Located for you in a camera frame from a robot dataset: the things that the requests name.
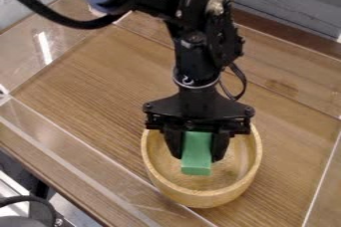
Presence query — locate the brown wooden bowl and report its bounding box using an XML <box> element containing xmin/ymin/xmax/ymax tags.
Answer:
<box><xmin>142</xmin><ymin>125</ymin><xmax>263</xmax><ymax>208</ymax></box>

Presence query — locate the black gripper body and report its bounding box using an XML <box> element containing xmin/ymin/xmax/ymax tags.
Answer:
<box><xmin>143</xmin><ymin>88</ymin><xmax>254</xmax><ymax>135</ymax></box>

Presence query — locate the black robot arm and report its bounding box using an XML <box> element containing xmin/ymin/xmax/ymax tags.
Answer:
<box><xmin>87</xmin><ymin>0</ymin><xmax>254</xmax><ymax>161</ymax></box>

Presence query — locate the green rectangular block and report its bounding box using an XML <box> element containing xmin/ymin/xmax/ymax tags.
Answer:
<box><xmin>180</xmin><ymin>131</ymin><xmax>211</xmax><ymax>176</ymax></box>

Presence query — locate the clear acrylic tray wall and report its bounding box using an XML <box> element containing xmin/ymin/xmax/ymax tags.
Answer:
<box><xmin>0</xmin><ymin>94</ymin><xmax>215</xmax><ymax>227</ymax></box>

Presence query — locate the black cable bottom left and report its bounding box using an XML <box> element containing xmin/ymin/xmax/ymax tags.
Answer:
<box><xmin>0</xmin><ymin>195</ymin><xmax>64</xmax><ymax>227</ymax></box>

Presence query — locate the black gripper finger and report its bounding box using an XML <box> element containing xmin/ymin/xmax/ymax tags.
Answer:
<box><xmin>164</xmin><ymin>130</ymin><xmax>183</xmax><ymax>159</ymax></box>
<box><xmin>210</xmin><ymin>132</ymin><xmax>230</xmax><ymax>162</ymax></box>

